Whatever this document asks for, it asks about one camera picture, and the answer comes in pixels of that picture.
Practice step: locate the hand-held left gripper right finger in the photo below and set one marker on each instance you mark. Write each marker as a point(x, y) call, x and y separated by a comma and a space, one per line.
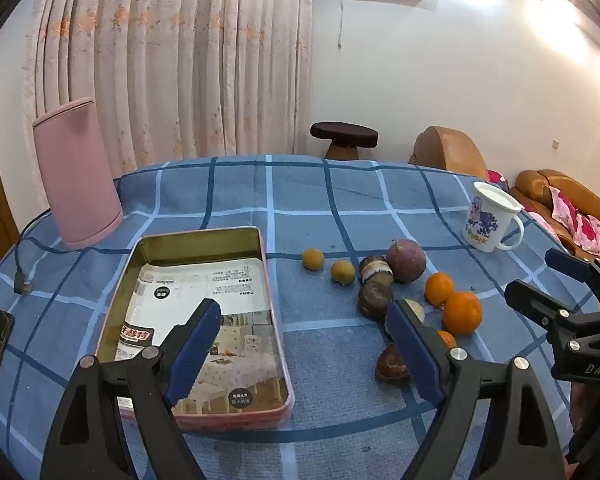
point(415, 350)

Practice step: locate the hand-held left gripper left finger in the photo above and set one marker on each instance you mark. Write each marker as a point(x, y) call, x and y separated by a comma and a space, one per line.
point(195, 355)

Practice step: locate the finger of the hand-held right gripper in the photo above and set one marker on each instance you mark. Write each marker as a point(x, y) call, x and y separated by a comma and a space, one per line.
point(567, 262)
point(530, 297)

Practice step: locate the brown round fruit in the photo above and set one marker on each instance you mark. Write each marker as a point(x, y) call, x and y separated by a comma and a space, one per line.
point(391, 366)
point(374, 302)

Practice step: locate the orange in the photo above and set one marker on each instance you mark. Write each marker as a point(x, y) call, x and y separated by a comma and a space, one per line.
point(462, 312)
point(439, 288)
point(448, 340)

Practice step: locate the pale round fruit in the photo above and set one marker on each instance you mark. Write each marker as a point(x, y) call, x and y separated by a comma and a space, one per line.
point(417, 311)

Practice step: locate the purple passion fruit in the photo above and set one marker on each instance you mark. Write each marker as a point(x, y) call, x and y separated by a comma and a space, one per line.
point(406, 261)

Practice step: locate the pink tin box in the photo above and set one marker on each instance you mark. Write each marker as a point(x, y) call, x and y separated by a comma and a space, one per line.
point(145, 255)

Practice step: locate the pink floral pillow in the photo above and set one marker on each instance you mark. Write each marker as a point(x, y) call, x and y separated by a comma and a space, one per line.
point(585, 225)
point(497, 180)

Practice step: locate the printed paper sheet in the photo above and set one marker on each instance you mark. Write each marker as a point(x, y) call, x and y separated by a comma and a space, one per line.
point(230, 285)

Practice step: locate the brown leather sofa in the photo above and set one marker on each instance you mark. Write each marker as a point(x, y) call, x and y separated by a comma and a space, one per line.
point(540, 182)

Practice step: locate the brown fruit with pale band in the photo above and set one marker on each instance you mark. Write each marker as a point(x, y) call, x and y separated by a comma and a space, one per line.
point(375, 270)

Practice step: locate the white printed mug with lid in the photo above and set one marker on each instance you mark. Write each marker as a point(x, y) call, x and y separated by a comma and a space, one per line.
point(485, 220)

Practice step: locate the small yellow round fruit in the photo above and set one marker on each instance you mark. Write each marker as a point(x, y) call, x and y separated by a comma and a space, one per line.
point(312, 260)
point(342, 272)

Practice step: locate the brown leather armchair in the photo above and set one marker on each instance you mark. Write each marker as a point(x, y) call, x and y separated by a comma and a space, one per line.
point(445, 155)

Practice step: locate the blue plaid tablecloth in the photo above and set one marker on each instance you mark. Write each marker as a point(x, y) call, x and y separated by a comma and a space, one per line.
point(305, 200)

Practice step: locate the pink cylindrical appliance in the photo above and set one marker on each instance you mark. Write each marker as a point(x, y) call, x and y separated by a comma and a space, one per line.
point(75, 175)

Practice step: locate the dark round stool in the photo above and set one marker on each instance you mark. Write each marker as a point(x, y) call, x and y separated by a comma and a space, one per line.
point(342, 132)

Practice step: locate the pink floral curtain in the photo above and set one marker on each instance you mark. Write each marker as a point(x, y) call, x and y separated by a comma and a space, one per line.
point(180, 60)

